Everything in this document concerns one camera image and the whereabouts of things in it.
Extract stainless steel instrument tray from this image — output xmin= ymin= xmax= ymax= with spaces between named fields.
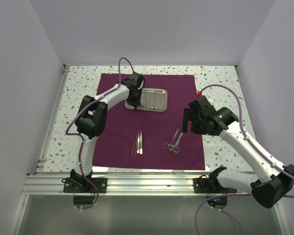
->
xmin=124 ymin=88 xmax=168 ymax=112

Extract aluminium mounting rail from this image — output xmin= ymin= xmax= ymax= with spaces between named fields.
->
xmin=22 ymin=174 xmax=277 ymax=196

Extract steel surgical scissors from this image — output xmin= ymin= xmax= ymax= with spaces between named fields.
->
xmin=171 ymin=132 xmax=183 ymax=153

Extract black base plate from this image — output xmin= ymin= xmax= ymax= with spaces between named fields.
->
xmin=61 ymin=178 xmax=108 ymax=193
xmin=193 ymin=177 xmax=237 ymax=194

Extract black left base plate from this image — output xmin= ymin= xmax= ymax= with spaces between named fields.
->
xmin=61 ymin=178 xmax=108 ymax=193

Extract purple cloth wrap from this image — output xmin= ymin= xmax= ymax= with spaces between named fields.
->
xmin=93 ymin=75 xmax=205 ymax=170

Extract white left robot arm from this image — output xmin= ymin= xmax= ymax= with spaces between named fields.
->
xmin=62 ymin=72 xmax=145 ymax=193

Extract steel ring-handle hemostat forceps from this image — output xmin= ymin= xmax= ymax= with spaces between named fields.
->
xmin=163 ymin=128 xmax=179 ymax=150

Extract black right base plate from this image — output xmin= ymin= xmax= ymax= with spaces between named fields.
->
xmin=193 ymin=177 xmax=237 ymax=194

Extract steel tweezers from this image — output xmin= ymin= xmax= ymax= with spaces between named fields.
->
xmin=136 ymin=129 xmax=141 ymax=154
xmin=139 ymin=130 xmax=143 ymax=155

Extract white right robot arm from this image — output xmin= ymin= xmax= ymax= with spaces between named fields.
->
xmin=182 ymin=95 xmax=294 ymax=209

